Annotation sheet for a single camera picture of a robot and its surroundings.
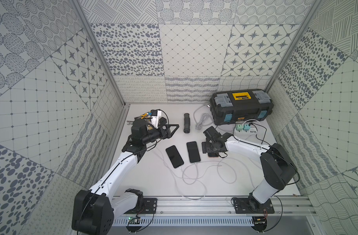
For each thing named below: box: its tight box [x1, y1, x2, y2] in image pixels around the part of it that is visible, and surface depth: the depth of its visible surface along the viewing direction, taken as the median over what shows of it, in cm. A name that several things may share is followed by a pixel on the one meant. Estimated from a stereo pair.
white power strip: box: [233, 127, 258, 137], surface depth 103 cm
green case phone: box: [186, 141, 201, 164], surface depth 95 cm
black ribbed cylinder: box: [183, 113, 191, 134], surface depth 109 cm
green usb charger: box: [235, 123, 244, 133], surface depth 100 cm
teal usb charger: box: [242, 123, 251, 133], surface depth 100 cm
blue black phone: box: [165, 144, 185, 169], surface depth 95 cm
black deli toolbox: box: [209, 89, 275, 126], surface depth 101 cm
